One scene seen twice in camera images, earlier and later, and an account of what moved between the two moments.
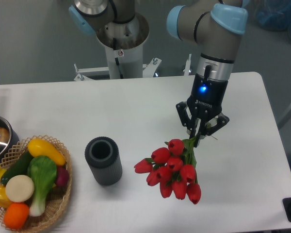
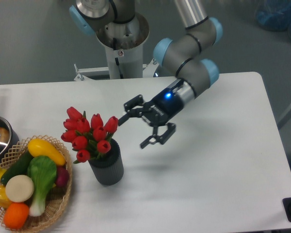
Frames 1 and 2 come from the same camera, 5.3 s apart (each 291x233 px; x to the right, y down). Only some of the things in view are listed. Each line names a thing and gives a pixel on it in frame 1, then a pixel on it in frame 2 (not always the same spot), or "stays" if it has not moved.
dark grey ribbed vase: x=102 y=155 stays
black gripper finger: x=189 y=124 to x=160 y=139
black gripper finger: x=222 y=120 to x=131 y=111
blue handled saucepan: x=3 y=139 stays
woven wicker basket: x=32 y=184 stays
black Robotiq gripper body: x=207 y=96 to x=166 y=107
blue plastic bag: x=280 y=15 stays
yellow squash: x=39 y=147 stays
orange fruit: x=15 y=215 stays
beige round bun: x=20 y=188 stays
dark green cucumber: x=20 y=168 stays
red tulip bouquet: x=173 y=169 to x=90 y=141
